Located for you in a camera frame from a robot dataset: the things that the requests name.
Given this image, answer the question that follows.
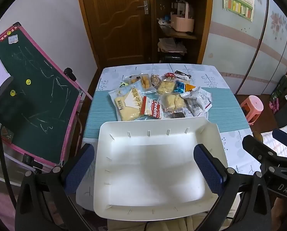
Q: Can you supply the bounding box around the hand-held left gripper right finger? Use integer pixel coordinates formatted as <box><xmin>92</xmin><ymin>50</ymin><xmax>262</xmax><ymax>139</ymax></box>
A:
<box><xmin>193</xmin><ymin>144</ymin><xmax>272</xmax><ymax>231</ymax></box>

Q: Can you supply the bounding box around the clear orange cake packet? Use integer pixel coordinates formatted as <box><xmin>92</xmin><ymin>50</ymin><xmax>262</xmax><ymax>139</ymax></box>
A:
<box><xmin>138</xmin><ymin>73</ymin><xmax>154</xmax><ymax>91</ymax></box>

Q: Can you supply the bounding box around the checkered bed sheet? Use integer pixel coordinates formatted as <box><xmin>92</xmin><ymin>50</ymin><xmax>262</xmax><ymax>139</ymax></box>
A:
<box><xmin>261</xmin><ymin>122</ymin><xmax>287</xmax><ymax>160</ymax></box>

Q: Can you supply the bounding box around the brown chocolate snack packet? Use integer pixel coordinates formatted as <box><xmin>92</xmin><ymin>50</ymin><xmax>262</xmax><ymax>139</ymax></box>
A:
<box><xmin>174</xmin><ymin>70</ymin><xmax>192</xmax><ymax>80</ymax></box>

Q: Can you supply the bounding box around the wooden door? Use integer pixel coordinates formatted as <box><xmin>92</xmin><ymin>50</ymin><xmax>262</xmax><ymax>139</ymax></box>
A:
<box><xmin>75</xmin><ymin>0</ymin><xmax>156</xmax><ymax>69</ymax></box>

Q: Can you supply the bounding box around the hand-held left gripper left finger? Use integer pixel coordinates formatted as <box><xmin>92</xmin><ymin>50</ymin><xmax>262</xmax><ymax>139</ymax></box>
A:
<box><xmin>15</xmin><ymin>143</ymin><xmax>96</xmax><ymax>231</ymax></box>

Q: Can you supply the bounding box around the pink basket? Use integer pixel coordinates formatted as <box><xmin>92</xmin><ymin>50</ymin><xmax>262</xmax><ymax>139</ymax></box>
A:
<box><xmin>170</xmin><ymin>1</ymin><xmax>195</xmax><ymax>33</ymax></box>

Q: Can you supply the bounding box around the large white bread packet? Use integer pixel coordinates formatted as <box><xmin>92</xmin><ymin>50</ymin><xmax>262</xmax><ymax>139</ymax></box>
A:
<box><xmin>109</xmin><ymin>80</ymin><xmax>145</xmax><ymax>121</ymax></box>

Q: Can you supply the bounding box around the person's right forearm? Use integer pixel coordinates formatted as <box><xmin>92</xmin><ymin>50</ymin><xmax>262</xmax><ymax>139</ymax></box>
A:
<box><xmin>270</xmin><ymin>196</ymin><xmax>287</xmax><ymax>231</ymax></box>

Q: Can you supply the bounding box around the black device on stand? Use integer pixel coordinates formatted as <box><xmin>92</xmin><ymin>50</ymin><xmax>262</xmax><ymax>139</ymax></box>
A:
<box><xmin>0</xmin><ymin>76</ymin><xmax>14</xmax><ymax>111</ymax></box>

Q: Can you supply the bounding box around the pink toy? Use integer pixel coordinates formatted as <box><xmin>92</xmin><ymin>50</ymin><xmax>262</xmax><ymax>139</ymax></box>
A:
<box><xmin>269</xmin><ymin>100</ymin><xmax>281</xmax><ymax>114</ymax></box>

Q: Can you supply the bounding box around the black box on shelf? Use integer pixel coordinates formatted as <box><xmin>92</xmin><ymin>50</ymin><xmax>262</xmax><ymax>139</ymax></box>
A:
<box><xmin>161</xmin><ymin>53</ymin><xmax>185</xmax><ymax>63</ymax></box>

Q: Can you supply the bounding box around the stack of folded papers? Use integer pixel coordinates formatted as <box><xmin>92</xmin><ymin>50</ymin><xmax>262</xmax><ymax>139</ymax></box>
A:
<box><xmin>157</xmin><ymin>38</ymin><xmax>187</xmax><ymax>54</ymax></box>

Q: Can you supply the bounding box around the white snack packet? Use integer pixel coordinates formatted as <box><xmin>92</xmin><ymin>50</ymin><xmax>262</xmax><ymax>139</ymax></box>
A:
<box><xmin>181</xmin><ymin>87</ymin><xmax>213</xmax><ymax>116</ymax></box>

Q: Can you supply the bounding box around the blue snack packet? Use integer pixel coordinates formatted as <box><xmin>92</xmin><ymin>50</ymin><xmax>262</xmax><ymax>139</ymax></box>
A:
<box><xmin>174</xmin><ymin>81</ymin><xmax>186</xmax><ymax>94</ymax></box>

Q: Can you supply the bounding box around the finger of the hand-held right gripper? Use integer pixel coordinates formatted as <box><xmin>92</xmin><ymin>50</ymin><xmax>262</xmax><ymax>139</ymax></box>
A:
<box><xmin>272</xmin><ymin>128</ymin><xmax>287</xmax><ymax>150</ymax></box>
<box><xmin>242</xmin><ymin>135</ymin><xmax>282</xmax><ymax>167</ymax></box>

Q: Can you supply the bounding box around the green bag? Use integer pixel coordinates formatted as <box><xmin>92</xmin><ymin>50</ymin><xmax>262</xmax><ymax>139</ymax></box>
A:
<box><xmin>270</xmin><ymin>75</ymin><xmax>287</xmax><ymax>102</ymax></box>

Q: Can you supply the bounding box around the metal door handle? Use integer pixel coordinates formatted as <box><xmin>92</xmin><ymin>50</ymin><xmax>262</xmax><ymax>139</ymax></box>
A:
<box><xmin>137</xmin><ymin>0</ymin><xmax>149</xmax><ymax>15</ymax></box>

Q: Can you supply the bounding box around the wall poster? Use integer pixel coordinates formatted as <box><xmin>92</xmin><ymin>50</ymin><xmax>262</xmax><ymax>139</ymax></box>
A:
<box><xmin>222</xmin><ymin>0</ymin><xmax>255</xmax><ymax>23</ymax></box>

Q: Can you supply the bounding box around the floral sliding wardrobe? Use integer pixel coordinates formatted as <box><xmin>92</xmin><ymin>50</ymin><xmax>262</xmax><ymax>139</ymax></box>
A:
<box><xmin>201</xmin><ymin>0</ymin><xmax>287</xmax><ymax>95</ymax></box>

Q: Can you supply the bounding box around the black easel knob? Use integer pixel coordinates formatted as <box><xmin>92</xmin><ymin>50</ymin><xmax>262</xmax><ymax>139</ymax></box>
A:
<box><xmin>63</xmin><ymin>68</ymin><xmax>77</xmax><ymax>81</ymax></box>

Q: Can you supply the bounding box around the wooden shelf cabinet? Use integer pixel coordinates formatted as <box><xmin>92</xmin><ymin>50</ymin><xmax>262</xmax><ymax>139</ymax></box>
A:
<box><xmin>153</xmin><ymin>0</ymin><xmax>214</xmax><ymax>64</ymax></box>

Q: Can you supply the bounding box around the person's beige clothing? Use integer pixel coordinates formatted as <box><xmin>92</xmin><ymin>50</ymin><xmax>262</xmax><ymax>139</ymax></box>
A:
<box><xmin>107</xmin><ymin>215</ymin><xmax>230</xmax><ymax>231</ymax></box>

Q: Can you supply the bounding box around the dark brown snack packet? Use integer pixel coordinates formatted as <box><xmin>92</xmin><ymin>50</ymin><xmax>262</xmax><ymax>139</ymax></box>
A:
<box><xmin>165</xmin><ymin>111</ymin><xmax>187</xmax><ymax>119</ymax></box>

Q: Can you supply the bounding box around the clear nut bar packet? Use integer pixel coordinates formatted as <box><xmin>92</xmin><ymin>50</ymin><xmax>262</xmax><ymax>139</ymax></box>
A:
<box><xmin>150</xmin><ymin>74</ymin><xmax>161</xmax><ymax>87</ymax></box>

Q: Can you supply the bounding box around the red white cookie packet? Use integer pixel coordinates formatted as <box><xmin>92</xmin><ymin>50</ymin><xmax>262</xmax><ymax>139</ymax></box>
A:
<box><xmin>141</xmin><ymin>96</ymin><xmax>163</xmax><ymax>120</ymax></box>

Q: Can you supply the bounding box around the white plastic tray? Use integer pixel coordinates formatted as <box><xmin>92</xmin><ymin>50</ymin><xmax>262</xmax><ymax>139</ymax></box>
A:
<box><xmin>93</xmin><ymin>115</ymin><xmax>229</xmax><ymax>222</ymax></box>

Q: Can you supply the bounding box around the pink plastic stool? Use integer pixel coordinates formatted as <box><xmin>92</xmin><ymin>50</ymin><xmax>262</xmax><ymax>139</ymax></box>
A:
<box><xmin>240</xmin><ymin>95</ymin><xmax>264</xmax><ymax>126</ymax></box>

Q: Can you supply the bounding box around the yellow crispy rice packet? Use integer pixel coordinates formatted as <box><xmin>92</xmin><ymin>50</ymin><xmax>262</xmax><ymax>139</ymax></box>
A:
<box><xmin>160</xmin><ymin>93</ymin><xmax>186</xmax><ymax>113</ymax></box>
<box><xmin>157</xmin><ymin>80</ymin><xmax>177</xmax><ymax>96</ymax></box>

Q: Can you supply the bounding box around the clear small cake packet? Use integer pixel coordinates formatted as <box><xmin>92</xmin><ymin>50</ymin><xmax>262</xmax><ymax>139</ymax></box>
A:
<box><xmin>124</xmin><ymin>74</ymin><xmax>141</xmax><ymax>85</ymax></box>

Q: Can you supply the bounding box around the green chalkboard pink frame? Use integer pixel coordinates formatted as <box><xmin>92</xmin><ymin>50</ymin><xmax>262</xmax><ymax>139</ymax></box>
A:
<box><xmin>0</xmin><ymin>22</ymin><xmax>84</xmax><ymax>167</ymax></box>

